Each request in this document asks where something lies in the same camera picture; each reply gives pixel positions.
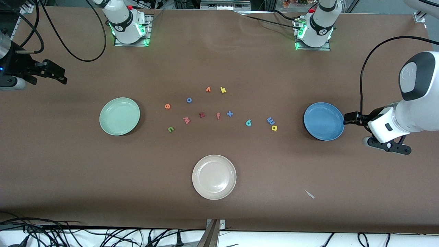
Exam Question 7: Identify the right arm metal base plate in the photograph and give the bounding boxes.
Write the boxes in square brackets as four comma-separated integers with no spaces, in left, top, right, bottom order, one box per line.
[114,14,153,47]

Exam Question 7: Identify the black floor cables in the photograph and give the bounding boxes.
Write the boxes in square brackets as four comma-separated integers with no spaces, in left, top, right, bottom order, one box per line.
[319,233,391,247]

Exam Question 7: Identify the aluminium frame rail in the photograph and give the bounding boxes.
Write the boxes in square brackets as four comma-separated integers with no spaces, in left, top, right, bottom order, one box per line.
[200,0,251,11]

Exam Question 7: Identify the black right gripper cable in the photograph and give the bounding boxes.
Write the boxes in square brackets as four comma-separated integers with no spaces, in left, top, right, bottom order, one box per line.
[15,0,45,54]

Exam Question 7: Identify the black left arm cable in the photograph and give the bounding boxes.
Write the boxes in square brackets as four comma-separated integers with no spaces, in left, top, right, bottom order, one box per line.
[359,36,439,115]

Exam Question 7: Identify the green plate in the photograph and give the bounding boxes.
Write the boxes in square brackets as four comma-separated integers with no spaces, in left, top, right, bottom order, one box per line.
[99,97,141,136]

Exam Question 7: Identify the black cables behind table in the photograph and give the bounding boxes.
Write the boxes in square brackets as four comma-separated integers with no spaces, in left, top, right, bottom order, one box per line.
[237,9,304,28]

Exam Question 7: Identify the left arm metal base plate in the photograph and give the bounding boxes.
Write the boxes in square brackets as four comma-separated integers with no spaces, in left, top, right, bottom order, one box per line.
[293,17,332,51]

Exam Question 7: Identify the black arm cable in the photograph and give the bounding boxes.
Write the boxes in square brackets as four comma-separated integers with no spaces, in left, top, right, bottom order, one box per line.
[39,0,107,63]
[359,36,439,115]

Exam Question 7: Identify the beige plate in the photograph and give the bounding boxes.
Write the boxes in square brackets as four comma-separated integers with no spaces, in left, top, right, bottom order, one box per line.
[192,155,237,200]

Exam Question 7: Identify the metal table edge bracket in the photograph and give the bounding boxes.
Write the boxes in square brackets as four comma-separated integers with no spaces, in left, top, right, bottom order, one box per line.
[197,219,226,247]

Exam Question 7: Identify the blue plate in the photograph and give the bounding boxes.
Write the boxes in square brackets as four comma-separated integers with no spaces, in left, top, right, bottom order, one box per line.
[304,102,345,141]

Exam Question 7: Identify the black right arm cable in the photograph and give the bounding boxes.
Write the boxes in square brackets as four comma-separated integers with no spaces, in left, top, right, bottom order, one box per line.
[39,0,107,63]

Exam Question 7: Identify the black floor cable bundle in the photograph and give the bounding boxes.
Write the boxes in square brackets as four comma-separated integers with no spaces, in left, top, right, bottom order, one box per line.
[0,212,194,247]

